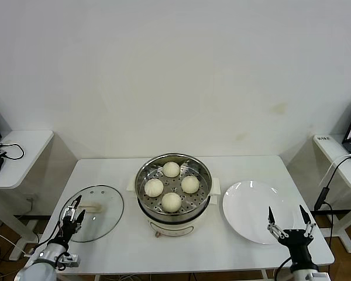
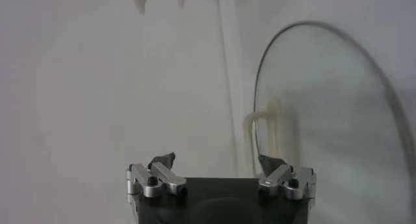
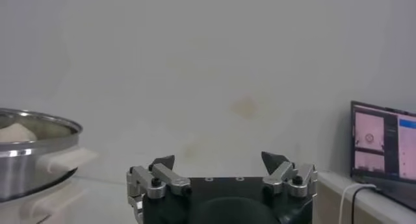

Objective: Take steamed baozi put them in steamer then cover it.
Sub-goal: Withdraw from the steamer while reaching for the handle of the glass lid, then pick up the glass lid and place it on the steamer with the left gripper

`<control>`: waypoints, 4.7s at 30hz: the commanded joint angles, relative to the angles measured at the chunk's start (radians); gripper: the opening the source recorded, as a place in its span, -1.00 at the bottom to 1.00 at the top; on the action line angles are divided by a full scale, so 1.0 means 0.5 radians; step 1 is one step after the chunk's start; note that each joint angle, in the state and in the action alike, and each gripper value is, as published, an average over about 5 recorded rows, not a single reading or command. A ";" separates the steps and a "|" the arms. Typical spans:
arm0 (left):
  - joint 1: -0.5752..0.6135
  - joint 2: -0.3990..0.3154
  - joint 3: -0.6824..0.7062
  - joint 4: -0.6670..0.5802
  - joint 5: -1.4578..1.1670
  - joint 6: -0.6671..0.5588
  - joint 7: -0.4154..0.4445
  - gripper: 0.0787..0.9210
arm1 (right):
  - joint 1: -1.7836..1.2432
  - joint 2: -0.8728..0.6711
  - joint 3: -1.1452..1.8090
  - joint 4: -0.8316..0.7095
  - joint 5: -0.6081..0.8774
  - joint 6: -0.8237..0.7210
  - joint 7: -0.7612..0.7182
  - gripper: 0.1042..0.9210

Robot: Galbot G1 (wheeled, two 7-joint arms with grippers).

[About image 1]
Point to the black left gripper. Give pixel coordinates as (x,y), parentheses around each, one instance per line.
(66,231)

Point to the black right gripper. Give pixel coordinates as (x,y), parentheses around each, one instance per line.
(297,243)

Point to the white steamed baozi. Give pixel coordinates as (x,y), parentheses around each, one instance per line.
(154,188)
(190,184)
(171,169)
(171,202)

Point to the stainless steel steamer basket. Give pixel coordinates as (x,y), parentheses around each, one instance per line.
(155,175)

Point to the white round plate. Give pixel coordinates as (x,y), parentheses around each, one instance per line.
(251,210)

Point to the white side table with mouse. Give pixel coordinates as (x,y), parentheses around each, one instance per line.
(23,164)

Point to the white side table with label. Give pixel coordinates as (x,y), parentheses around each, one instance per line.
(333,155)

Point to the white label with black text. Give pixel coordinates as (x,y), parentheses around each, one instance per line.
(323,138)

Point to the cream electric cooking pot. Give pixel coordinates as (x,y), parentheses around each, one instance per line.
(169,226)

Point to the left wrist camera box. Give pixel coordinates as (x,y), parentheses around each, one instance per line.
(71,260)

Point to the white wall socket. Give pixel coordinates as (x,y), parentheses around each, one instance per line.
(31,199)

